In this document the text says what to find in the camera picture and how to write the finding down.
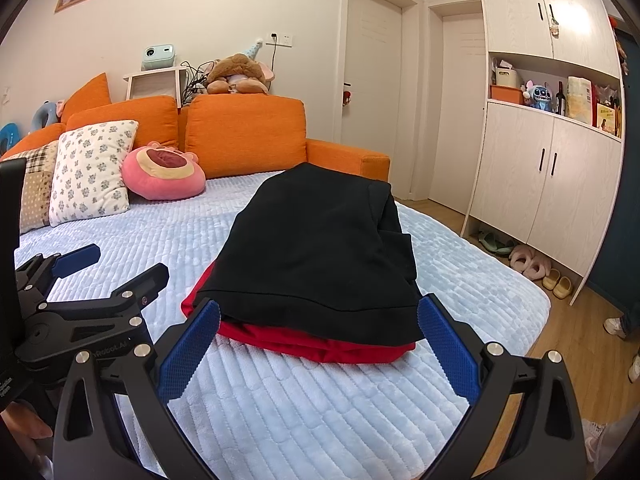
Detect black sweater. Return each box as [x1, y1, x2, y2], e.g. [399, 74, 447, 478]
[195, 162, 423, 347]

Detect left hand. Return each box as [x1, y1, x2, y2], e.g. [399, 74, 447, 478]
[1, 402, 53, 444]

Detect floral white pillow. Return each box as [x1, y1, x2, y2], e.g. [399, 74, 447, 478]
[49, 120, 138, 226]

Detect beige patchwork pillow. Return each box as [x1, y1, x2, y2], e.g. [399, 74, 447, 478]
[1, 141, 58, 234]

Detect pink bear plush cushion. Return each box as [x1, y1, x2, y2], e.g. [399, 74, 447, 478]
[122, 141, 206, 200]

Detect blue neck pillow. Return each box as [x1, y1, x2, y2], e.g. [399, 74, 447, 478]
[29, 101, 60, 132]

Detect yellow slippers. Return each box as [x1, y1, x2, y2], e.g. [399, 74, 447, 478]
[542, 269, 574, 300]

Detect red folded garment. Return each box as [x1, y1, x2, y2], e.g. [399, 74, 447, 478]
[181, 249, 423, 364]

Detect pink fluffy slippers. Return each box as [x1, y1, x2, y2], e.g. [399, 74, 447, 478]
[509, 245, 551, 281]

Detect green slippers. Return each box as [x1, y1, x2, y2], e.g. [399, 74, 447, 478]
[477, 231, 515, 258]

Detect white bedside shelf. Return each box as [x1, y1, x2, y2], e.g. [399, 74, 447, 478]
[124, 66, 188, 108]

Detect mint green projector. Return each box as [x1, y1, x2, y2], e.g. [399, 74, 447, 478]
[141, 44, 176, 70]

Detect brown plush toy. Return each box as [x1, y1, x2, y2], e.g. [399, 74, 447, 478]
[205, 53, 274, 94]

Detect white room door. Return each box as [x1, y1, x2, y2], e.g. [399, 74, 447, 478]
[340, 0, 404, 162]

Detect white wardrobe cabinet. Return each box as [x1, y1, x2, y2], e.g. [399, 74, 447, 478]
[462, 0, 625, 290]

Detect blue stitch plush figure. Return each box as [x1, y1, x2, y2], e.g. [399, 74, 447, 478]
[521, 80, 552, 112]

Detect orange storage box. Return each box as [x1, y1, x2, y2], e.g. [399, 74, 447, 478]
[490, 84, 524, 105]

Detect orange sofa bed frame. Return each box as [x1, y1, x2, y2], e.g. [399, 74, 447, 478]
[6, 74, 390, 181]

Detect wall power socket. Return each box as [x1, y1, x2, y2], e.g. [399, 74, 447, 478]
[265, 32, 293, 48]

